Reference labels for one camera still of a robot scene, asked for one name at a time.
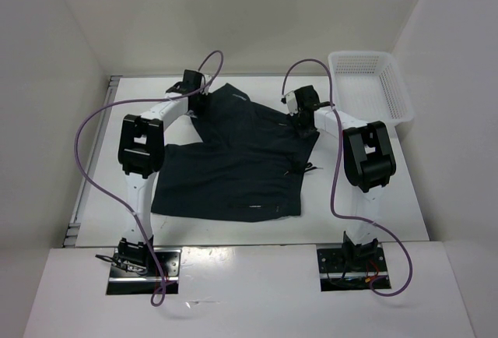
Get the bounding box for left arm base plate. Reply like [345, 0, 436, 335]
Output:
[97, 248, 182, 296]

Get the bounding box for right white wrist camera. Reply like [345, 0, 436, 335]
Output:
[281, 90, 299, 116]

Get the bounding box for dark navy shorts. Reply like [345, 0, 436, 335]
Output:
[152, 84, 319, 223]

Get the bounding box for white plastic mesh basket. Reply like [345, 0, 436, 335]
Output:
[328, 51, 414, 126]

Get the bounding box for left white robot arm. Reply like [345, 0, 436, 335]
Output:
[114, 69, 212, 276]

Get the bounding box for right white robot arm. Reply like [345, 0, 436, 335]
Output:
[282, 86, 396, 270]

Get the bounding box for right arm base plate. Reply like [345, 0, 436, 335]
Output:
[316, 244, 391, 292]

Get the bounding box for aluminium table edge rail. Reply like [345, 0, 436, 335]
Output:
[62, 76, 121, 248]

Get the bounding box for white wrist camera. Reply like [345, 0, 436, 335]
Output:
[281, 90, 299, 116]
[201, 74, 212, 95]

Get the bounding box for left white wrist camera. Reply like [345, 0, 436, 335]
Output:
[201, 74, 212, 95]

